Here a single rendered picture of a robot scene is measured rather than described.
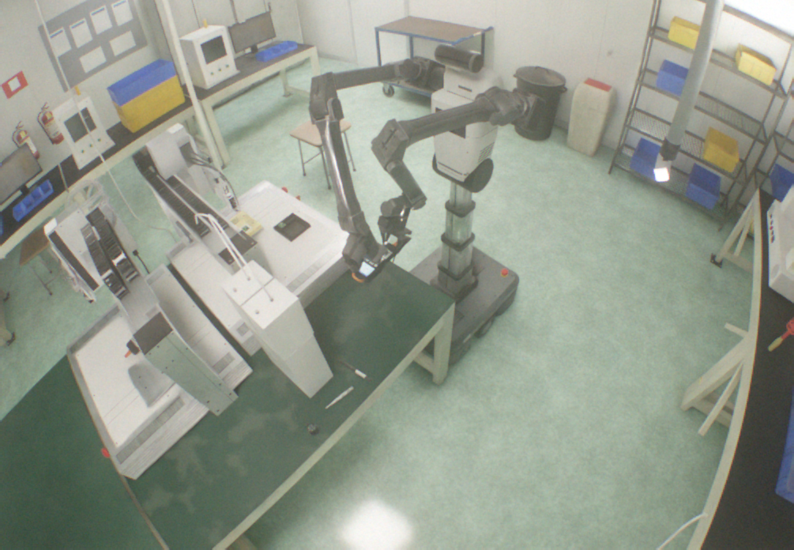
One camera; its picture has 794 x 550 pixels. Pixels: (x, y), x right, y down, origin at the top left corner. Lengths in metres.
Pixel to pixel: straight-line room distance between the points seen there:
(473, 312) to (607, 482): 1.18
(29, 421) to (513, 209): 3.36
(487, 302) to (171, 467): 1.69
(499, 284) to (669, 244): 1.65
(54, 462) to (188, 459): 0.72
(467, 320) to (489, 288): 0.24
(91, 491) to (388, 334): 1.36
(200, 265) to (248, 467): 0.88
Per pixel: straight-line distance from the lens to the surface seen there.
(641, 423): 2.39
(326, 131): 1.17
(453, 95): 1.47
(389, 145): 1.01
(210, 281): 1.68
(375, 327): 1.46
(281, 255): 1.63
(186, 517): 1.47
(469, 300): 2.12
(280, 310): 1.00
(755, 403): 1.87
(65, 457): 1.91
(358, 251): 1.26
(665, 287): 3.00
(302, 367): 1.21
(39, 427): 2.11
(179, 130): 1.58
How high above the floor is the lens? 2.00
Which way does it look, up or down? 48 degrees down
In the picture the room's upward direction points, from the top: 5 degrees counter-clockwise
